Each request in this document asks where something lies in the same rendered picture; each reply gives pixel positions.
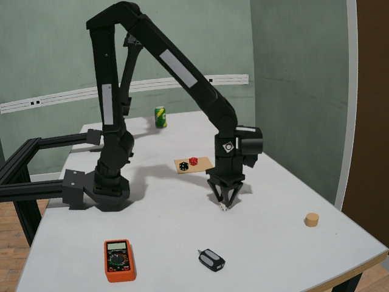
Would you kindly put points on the black die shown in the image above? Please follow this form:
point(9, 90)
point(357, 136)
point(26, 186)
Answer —
point(183, 166)

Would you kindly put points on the red die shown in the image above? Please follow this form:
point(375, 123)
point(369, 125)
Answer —
point(193, 161)

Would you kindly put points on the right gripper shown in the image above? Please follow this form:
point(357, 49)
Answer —
point(222, 176)

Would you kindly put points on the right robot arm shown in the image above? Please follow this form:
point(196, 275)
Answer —
point(118, 142)

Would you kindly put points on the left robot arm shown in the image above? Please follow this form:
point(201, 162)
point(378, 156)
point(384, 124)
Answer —
point(134, 48)

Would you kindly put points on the green and yellow soda can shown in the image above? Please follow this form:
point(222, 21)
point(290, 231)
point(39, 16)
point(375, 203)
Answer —
point(160, 117)

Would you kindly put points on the tan square mat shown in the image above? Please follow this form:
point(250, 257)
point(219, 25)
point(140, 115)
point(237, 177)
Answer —
point(203, 164)

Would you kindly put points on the orange digital multimeter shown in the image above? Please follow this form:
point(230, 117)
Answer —
point(118, 261)

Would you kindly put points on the tan short cylinder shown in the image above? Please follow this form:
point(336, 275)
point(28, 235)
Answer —
point(311, 220)

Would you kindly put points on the grey die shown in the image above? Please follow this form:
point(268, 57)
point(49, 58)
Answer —
point(223, 207)

